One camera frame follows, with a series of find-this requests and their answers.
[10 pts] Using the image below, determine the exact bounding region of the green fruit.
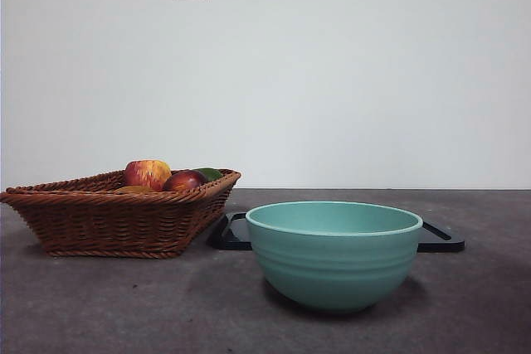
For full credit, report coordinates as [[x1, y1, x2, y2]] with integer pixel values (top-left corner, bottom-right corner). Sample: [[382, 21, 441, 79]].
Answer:
[[193, 167, 224, 183]]

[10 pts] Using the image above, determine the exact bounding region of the brown yellow kiwi fruit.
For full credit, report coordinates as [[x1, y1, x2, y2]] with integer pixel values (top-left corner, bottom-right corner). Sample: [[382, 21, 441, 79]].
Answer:
[[112, 185, 154, 195]]

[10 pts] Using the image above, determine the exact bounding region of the teal ribbed bowl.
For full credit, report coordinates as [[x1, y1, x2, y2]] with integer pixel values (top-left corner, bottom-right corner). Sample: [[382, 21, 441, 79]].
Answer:
[[245, 201, 424, 314]]

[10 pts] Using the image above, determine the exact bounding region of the dark red round fruit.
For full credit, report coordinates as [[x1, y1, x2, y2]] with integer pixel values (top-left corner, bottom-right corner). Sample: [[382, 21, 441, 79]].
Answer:
[[161, 169, 208, 192]]

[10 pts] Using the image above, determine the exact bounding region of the brown wicker basket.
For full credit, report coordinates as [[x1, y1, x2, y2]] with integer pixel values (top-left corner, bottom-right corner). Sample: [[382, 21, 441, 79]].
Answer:
[[0, 167, 242, 259]]

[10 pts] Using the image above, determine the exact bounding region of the dark rectangular tray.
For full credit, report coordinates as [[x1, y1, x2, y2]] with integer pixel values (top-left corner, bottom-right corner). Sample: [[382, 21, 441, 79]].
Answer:
[[206, 211, 465, 254]]

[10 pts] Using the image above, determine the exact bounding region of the red yellow striped apple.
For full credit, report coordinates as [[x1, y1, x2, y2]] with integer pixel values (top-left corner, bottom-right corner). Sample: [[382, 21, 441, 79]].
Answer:
[[123, 158, 173, 192]]

